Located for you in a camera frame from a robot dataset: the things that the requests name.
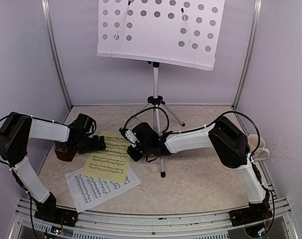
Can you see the left aluminium corner post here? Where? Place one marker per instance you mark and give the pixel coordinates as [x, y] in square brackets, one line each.
[55, 55]

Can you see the aluminium front rail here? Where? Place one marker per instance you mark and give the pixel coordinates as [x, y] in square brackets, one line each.
[99, 225]

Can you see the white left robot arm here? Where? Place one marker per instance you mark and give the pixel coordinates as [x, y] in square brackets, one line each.
[17, 129]

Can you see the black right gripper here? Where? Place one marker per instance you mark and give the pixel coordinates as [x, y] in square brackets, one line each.
[134, 157]

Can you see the white sheet music page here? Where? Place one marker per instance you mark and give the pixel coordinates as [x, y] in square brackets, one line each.
[88, 192]

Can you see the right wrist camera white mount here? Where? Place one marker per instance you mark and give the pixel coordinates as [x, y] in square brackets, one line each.
[129, 136]

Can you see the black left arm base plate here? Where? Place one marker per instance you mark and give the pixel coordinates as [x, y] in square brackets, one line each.
[64, 217]

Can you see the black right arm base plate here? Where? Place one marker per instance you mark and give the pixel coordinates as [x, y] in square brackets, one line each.
[245, 216]

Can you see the white perforated music stand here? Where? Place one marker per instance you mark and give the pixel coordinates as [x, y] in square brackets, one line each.
[177, 32]

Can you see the floral ceramic mug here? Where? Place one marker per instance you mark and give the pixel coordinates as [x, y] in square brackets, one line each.
[258, 147]

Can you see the brown wooden metronome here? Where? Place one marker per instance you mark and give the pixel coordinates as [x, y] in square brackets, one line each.
[64, 152]

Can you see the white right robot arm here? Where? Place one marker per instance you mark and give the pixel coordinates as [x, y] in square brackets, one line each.
[229, 142]

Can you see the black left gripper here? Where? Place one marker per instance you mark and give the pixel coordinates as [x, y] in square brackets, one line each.
[96, 146]

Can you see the yellow sheet music page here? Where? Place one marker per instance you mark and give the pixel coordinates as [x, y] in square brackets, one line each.
[111, 164]

